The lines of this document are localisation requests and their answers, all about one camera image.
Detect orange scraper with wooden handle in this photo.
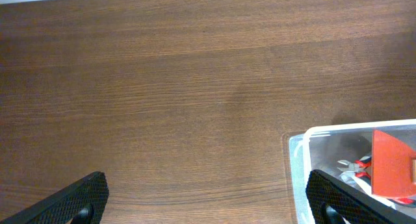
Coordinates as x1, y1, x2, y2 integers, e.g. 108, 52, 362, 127
371, 130, 415, 199

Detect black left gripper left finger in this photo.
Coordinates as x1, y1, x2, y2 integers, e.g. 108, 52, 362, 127
1, 171, 109, 224

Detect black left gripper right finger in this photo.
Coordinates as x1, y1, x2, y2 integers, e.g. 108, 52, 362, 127
305, 169, 415, 224

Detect clear plastic storage box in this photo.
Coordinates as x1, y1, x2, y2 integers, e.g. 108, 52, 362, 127
289, 119, 415, 223

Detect red handled pliers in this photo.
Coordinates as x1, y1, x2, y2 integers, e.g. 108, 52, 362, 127
337, 156, 415, 208

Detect clear pack of coloured bits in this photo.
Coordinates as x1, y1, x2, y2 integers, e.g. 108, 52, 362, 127
339, 171, 396, 210

